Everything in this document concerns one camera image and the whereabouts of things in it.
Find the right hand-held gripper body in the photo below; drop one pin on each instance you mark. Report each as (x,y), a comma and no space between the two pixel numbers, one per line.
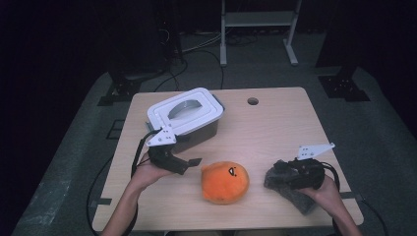
(308,175)

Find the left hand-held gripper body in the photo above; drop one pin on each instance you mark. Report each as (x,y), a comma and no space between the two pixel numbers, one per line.
(164,137)

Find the clear grey storage box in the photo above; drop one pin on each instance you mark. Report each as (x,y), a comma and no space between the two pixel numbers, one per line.
(200,137)

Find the grey fuzzy cloth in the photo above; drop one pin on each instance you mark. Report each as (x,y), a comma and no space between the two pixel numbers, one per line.
(298,200)

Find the white box lid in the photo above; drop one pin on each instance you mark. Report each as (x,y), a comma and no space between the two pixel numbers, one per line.
(193,114)

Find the orange plush toy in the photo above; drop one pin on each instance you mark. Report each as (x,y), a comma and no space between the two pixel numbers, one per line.
(224,183)

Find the person's right hand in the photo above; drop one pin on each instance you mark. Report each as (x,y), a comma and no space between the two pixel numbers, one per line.
(329,200)

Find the person's left hand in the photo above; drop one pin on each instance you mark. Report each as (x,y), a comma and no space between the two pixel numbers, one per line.
(147,173)

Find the black tape strip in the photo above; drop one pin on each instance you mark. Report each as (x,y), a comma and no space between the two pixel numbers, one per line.
(103,201)
(347,195)

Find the black stand with flat base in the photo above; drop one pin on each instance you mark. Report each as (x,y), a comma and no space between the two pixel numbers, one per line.
(342,87)
(123,88)

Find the white metal stand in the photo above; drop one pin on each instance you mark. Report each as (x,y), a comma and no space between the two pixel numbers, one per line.
(259,18)

